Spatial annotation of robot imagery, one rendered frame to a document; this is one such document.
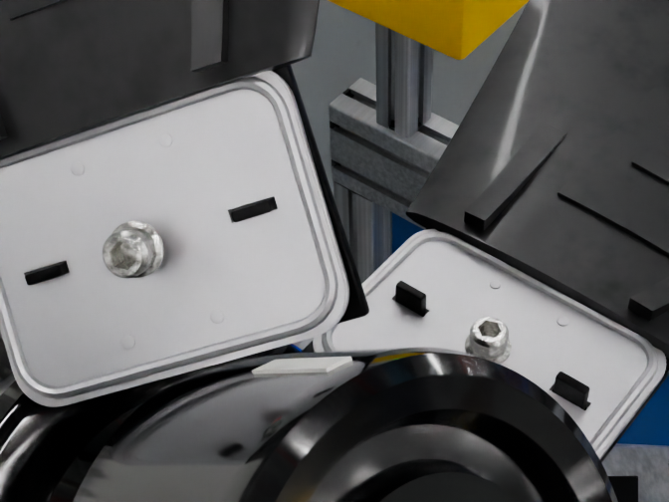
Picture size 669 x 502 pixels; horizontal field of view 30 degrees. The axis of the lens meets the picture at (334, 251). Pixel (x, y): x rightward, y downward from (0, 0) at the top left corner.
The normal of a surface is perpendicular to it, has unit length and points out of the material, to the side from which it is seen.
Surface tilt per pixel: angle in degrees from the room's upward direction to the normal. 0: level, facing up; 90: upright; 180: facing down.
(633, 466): 50
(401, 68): 90
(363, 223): 90
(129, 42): 46
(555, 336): 0
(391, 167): 90
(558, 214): 2
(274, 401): 40
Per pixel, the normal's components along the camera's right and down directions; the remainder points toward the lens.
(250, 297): -0.25, 0.07
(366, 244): -0.62, 0.59
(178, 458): -0.66, -0.65
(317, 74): 0.78, 0.44
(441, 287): -0.04, -0.67
